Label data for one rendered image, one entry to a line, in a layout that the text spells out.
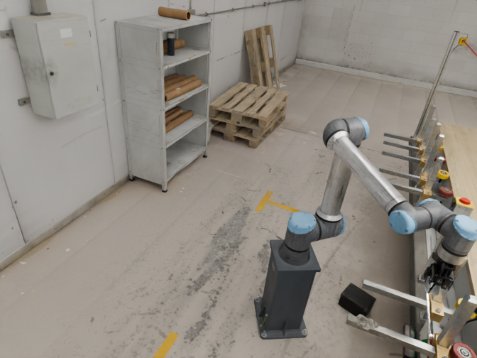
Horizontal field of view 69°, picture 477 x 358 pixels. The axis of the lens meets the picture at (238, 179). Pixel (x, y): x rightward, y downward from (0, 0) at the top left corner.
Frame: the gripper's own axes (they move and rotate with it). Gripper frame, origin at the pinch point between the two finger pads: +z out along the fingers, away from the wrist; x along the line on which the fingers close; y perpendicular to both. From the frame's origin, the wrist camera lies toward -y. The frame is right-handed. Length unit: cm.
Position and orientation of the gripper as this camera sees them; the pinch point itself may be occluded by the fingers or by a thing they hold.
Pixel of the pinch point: (429, 289)
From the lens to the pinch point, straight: 169.6
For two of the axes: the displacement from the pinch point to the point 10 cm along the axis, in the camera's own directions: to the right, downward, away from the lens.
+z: -0.9, 8.5, 5.2
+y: -3.9, 4.6, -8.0
